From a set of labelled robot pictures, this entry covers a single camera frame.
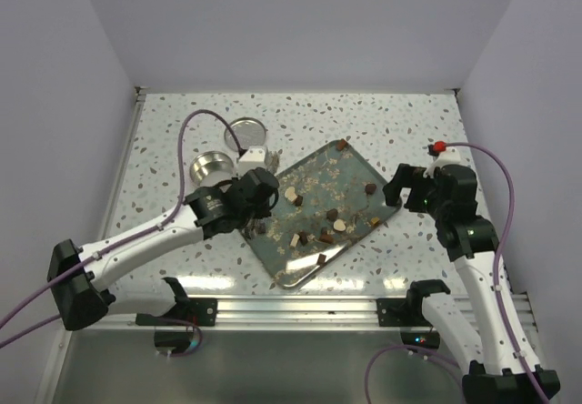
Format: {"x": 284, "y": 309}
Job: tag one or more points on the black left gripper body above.
{"x": 257, "y": 211}

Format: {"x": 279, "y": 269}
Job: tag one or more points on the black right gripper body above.
{"x": 436, "y": 207}

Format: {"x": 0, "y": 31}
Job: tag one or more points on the metal serving tongs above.
{"x": 264, "y": 195}

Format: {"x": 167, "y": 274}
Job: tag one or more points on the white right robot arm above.
{"x": 495, "y": 357}

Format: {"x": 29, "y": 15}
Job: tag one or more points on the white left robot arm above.
{"x": 82, "y": 279}

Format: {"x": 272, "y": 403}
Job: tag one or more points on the dark heart chocolate right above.
{"x": 370, "y": 189}

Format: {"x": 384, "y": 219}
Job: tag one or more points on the white cube chocolate lower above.
{"x": 295, "y": 240}

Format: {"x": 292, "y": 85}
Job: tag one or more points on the brown chocolate at tray corner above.
{"x": 341, "y": 145}

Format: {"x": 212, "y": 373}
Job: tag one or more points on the dark cup chocolate lower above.
{"x": 303, "y": 237}

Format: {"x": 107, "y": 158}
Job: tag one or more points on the brown cube chocolate bottom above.
{"x": 321, "y": 260}

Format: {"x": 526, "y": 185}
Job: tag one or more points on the round metal tin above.
{"x": 210, "y": 168}

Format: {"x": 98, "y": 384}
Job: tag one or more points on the round metal tin lid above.
{"x": 249, "y": 131}

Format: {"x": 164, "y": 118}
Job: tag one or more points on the blossom pattern teal tray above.
{"x": 326, "y": 179}

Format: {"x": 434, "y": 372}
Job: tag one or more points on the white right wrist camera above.
{"x": 443, "y": 155}

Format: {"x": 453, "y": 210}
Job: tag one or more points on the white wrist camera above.
{"x": 254, "y": 157}
{"x": 443, "y": 155}

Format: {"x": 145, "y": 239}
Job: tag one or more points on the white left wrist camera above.
{"x": 254, "y": 157}

